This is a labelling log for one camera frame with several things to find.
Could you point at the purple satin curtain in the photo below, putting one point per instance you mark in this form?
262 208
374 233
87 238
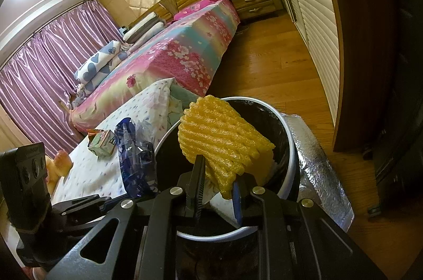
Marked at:
37 80

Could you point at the white dotted bedspread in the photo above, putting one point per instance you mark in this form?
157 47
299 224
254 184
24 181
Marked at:
161 104

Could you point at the wooden nightstand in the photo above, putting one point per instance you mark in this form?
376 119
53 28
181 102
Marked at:
251 9

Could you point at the silver foil bag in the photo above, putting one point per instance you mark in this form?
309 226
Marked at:
316 178

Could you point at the pink floral bed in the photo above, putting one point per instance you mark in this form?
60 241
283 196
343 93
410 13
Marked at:
188 50

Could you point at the beige teddy bear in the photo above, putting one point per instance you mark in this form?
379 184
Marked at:
57 167

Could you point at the striped grey pillows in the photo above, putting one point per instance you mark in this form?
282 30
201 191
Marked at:
142 31

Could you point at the orange red torn wrapper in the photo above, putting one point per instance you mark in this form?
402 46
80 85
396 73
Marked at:
94 131

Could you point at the green cartoon milk carton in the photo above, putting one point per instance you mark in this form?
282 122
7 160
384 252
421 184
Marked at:
102 144

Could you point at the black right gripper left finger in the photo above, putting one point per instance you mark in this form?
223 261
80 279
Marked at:
137 240

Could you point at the blue plastic tissue wrapper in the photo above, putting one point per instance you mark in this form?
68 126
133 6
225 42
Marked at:
135 141

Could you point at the yellow foam fruit net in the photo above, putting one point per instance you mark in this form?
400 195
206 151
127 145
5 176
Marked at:
231 146

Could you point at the pink floral pillow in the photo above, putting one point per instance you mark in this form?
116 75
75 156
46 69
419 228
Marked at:
193 8

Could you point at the heart pattern folded quilt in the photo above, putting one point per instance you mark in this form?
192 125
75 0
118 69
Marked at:
95 69

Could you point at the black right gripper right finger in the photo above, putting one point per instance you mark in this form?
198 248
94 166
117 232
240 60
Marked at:
298 240

